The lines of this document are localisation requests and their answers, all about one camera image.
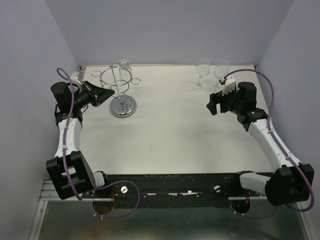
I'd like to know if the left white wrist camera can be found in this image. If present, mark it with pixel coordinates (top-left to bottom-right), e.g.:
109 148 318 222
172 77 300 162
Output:
70 71 83 86

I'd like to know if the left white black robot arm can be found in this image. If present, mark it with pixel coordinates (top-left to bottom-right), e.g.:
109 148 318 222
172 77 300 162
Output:
46 81 115 200

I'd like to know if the chrome wine glass rack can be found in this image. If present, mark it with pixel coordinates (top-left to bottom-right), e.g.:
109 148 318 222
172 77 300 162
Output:
91 64 141 118

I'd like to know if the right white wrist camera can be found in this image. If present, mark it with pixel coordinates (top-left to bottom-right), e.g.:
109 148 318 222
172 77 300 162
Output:
221 75 237 96

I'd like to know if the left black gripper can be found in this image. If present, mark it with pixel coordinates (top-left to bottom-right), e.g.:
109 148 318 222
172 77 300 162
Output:
72 79 115 108

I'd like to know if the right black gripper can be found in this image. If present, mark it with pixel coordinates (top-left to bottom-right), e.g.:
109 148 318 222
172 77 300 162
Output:
206 84 243 115

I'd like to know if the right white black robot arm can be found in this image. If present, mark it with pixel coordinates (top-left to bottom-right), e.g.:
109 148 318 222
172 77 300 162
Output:
206 82 315 206

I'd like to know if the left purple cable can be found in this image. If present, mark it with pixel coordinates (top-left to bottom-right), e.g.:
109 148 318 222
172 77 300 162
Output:
56 67 141 221

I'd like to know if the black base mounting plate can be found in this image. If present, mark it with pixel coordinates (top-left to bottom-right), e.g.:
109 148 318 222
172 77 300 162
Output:
89 173 259 209

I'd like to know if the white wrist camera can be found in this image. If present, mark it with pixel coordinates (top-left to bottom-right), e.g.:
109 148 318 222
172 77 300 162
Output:
70 71 83 86
221 75 237 96

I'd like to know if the tall stemmed wine glass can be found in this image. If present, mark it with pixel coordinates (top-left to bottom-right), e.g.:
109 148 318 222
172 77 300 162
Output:
210 59 230 93

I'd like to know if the aluminium rail frame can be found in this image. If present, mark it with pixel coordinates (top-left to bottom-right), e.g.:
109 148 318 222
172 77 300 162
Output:
27 66 307 240

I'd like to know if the back right textured glass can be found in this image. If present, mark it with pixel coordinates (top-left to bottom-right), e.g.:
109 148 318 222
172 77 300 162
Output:
118 59 132 84

